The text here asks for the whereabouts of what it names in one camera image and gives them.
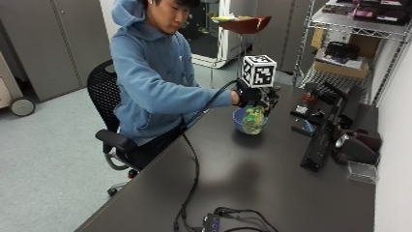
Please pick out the grey cabinet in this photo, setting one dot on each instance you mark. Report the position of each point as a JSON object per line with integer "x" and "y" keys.
{"x": 51, "y": 45}

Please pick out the cardboard box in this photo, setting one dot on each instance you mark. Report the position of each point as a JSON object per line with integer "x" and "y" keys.
{"x": 342, "y": 66}

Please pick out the the person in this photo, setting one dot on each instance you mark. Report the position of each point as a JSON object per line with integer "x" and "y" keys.
{"x": 152, "y": 74}

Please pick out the wheeled cart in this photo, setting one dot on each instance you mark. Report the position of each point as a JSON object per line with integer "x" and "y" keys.
{"x": 15, "y": 93}

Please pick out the yellow paper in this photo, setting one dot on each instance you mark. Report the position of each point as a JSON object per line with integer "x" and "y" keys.
{"x": 227, "y": 18}

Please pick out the black bag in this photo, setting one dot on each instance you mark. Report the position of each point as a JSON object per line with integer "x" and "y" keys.
{"x": 342, "y": 51}

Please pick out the clear plastic box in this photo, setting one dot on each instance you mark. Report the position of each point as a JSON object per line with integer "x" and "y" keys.
{"x": 363, "y": 172}

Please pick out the black usb hub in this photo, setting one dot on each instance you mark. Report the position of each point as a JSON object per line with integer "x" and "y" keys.
{"x": 212, "y": 223}

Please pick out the black office chair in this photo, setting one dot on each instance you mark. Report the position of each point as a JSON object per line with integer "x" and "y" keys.
{"x": 107, "y": 103}

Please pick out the black keyboard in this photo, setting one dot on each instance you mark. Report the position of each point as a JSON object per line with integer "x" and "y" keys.
{"x": 319, "y": 145}

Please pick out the black desk speaker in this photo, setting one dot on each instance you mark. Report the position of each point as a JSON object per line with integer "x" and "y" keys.
{"x": 356, "y": 149}

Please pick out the black device with red parts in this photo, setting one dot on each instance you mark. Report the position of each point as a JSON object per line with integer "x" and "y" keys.
{"x": 306, "y": 104}

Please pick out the white marker cube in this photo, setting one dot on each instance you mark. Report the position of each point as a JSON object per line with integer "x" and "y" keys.
{"x": 259, "y": 71}

